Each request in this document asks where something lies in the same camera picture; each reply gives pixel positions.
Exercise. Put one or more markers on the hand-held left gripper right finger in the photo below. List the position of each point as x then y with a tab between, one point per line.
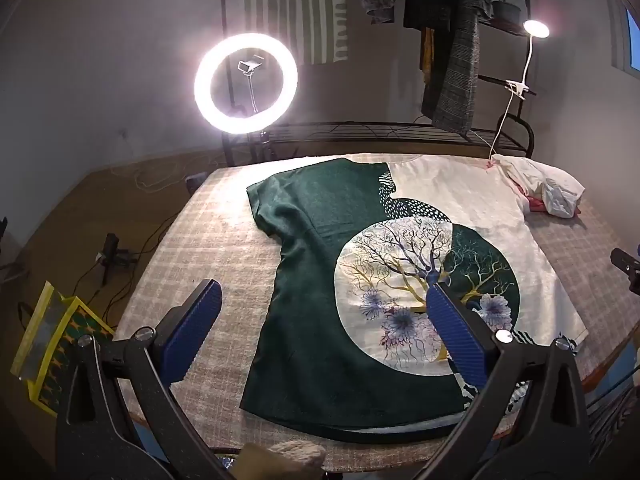
450	320

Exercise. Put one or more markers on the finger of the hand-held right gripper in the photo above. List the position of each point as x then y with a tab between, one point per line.
625	265

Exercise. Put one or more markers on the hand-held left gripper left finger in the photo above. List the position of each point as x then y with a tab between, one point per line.
200	320

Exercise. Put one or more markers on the green and white printed t-shirt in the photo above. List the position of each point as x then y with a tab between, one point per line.
310	260

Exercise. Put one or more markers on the black metal clothes rack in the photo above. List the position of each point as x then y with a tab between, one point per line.
350	132

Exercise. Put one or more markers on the beige checked blanket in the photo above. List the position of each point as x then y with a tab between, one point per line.
200	240

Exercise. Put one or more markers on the crumpled white cloth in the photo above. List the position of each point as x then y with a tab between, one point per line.
550	185

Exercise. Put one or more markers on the yellow patterned box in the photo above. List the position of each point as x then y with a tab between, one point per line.
75	325

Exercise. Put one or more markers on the dark striped garment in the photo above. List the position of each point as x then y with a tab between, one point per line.
615	420

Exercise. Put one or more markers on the beige knitted cloth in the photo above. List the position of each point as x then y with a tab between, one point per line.
280	457

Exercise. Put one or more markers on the window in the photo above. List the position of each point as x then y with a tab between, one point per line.
635	40

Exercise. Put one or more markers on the hanging grey plaid coat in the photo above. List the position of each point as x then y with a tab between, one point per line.
460	70

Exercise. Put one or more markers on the white clip lamp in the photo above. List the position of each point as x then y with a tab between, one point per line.
536	28

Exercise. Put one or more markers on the hanging yellow garment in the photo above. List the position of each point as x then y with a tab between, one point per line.
426	55

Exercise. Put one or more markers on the dark bag on rack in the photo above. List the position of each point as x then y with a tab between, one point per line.
506	10

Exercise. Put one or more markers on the green striped wall hanging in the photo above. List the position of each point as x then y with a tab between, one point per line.
280	10

